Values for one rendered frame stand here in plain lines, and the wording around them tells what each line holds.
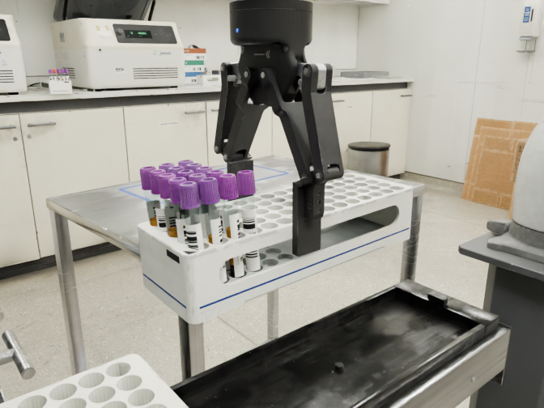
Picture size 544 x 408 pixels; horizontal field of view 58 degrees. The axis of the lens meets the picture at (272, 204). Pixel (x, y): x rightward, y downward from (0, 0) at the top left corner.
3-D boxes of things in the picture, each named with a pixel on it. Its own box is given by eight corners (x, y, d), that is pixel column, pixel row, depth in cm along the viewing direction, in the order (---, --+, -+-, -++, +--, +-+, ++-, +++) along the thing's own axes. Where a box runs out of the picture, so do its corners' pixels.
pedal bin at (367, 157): (372, 213, 347) (376, 149, 333) (333, 201, 375) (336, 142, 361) (399, 206, 365) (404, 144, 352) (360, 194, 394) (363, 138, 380)
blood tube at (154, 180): (162, 284, 46) (146, 171, 43) (178, 279, 47) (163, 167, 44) (167, 290, 45) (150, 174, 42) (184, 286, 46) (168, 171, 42)
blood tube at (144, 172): (166, 282, 46) (148, 170, 43) (153, 280, 47) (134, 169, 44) (176, 276, 48) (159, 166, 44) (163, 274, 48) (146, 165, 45)
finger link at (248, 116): (252, 73, 44) (244, 65, 45) (221, 166, 51) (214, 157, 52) (285, 72, 47) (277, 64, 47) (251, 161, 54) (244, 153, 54)
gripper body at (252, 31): (334, -2, 43) (330, 106, 45) (274, 6, 49) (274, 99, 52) (267, -8, 38) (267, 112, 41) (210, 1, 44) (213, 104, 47)
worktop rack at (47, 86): (73, 93, 238) (71, 80, 236) (50, 94, 232) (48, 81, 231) (61, 90, 262) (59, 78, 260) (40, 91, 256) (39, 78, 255)
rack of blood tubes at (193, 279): (192, 326, 40) (186, 257, 38) (140, 283, 47) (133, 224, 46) (412, 237, 58) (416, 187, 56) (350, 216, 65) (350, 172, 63)
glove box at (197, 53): (175, 60, 315) (174, 44, 312) (166, 60, 325) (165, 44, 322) (207, 60, 329) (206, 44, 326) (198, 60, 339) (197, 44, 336)
